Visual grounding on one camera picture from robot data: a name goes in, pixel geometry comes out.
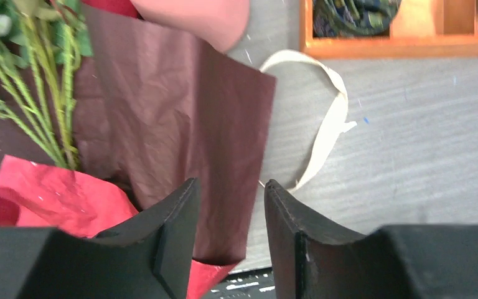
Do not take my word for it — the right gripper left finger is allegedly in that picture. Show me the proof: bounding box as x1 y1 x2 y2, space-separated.
0 178 200 298

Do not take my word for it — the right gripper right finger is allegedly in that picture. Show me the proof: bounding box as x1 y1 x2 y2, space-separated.
265 180 478 298

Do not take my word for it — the cream printed ribbon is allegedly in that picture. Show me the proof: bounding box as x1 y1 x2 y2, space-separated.
259 49 357 194

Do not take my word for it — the red wrapping paper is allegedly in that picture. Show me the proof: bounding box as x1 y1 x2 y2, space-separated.
0 1 276 298

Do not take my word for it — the pink flower bunch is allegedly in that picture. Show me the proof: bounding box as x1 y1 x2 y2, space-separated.
0 1 93 170

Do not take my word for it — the pink cylindrical vase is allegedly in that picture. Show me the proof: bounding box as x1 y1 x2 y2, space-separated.
132 0 250 53

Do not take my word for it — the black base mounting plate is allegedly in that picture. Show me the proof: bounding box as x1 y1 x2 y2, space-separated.
202 267 276 299

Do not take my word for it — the dark rolled tie left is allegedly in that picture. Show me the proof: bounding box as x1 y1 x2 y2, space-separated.
312 0 401 38

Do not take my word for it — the orange compartment tray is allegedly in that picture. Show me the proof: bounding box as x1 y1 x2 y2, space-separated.
299 1 478 59

